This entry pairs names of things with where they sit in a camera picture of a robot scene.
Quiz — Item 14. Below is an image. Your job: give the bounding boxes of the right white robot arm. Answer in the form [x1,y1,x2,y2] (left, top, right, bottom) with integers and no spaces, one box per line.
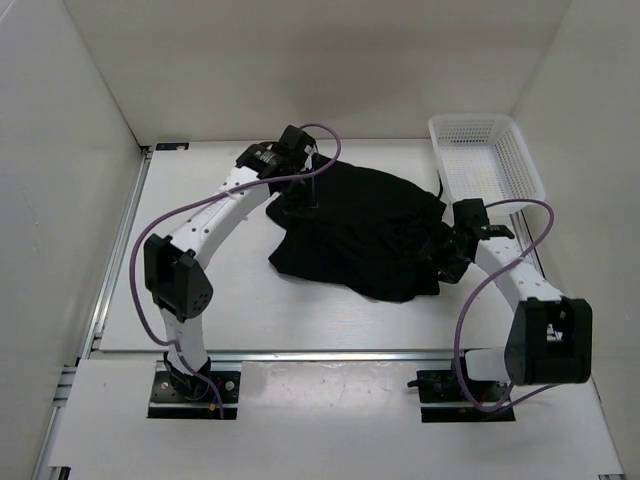
[422,198,593,400]

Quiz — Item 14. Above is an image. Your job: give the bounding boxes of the white plastic basket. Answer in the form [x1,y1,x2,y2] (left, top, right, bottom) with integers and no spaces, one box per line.
[428,113,546,215]

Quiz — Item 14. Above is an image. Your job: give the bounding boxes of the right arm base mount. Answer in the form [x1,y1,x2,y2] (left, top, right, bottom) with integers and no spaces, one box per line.
[407,369,516,424]

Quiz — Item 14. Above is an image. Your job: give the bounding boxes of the dark corner label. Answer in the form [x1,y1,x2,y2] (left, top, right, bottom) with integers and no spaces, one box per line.
[155,142,190,151]

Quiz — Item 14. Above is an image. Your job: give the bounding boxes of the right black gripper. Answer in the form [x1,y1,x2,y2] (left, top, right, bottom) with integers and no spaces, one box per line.
[415,222,470,285]

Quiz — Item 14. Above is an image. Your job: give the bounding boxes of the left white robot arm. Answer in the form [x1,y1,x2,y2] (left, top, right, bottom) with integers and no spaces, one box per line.
[143,125,317,401]

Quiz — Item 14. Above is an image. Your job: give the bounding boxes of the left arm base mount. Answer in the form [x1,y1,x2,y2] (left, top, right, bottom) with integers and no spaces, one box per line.
[147,364,241,421]

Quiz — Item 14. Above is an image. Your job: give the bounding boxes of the black shorts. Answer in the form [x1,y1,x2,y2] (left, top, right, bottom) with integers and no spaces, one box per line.
[266,161,446,303]

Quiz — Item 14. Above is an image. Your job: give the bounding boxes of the aluminium frame rail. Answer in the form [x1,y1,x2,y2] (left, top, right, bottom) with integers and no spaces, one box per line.
[84,349,571,365]

